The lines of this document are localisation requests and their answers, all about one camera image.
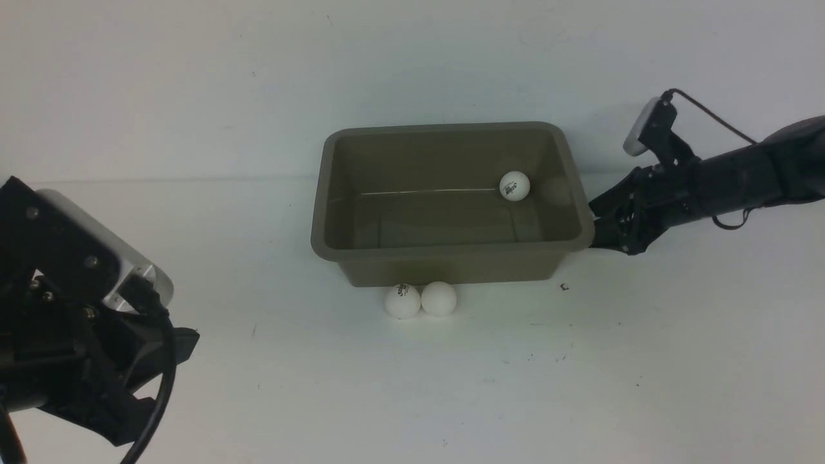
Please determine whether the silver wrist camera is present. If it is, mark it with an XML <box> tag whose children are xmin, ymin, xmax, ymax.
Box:
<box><xmin>623</xmin><ymin>91</ymin><xmax>699</xmax><ymax>171</ymax></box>
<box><xmin>1</xmin><ymin>177</ymin><xmax>174</xmax><ymax>312</ymax></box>

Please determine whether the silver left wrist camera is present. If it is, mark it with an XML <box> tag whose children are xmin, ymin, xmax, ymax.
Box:
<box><xmin>1</xmin><ymin>177</ymin><xmax>174</xmax><ymax>312</ymax></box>

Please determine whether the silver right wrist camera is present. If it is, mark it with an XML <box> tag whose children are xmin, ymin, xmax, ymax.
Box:
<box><xmin>623</xmin><ymin>91</ymin><xmax>699</xmax><ymax>171</ymax></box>

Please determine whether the plain white ping-pong ball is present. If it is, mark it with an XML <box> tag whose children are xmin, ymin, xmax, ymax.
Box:
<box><xmin>421</xmin><ymin>282</ymin><xmax>458</xmax><ymax>317</ymax></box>

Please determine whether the white ping-pong ball with logo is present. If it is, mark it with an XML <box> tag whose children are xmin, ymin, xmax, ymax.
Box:
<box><xmin>384</xmin><ymin>283</ymin><xmax>422</xmax><ymax>320</ymax></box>

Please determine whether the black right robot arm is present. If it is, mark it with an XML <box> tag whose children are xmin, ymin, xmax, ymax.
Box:
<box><xmin>590</xmin><ymin>115</ymin><xmax>824</xmax><ymax>255</ymax></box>

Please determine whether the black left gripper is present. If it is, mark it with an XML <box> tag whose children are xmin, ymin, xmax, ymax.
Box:
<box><xmin>2</xmin><ymin>277</ymin><xmax>200</xmax><ymax>449</ymax></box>

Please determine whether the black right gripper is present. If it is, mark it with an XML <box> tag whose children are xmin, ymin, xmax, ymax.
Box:
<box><xmin>588</xmin><ymin>165</ymin><xmax>699</xmax><ymax>256</ymax></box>

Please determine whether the tan plastic bin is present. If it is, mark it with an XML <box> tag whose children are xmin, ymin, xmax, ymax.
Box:
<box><xmin>311</xmin><ymin>121</ymin><xmax>595</xmax><ymax>287</ymax></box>

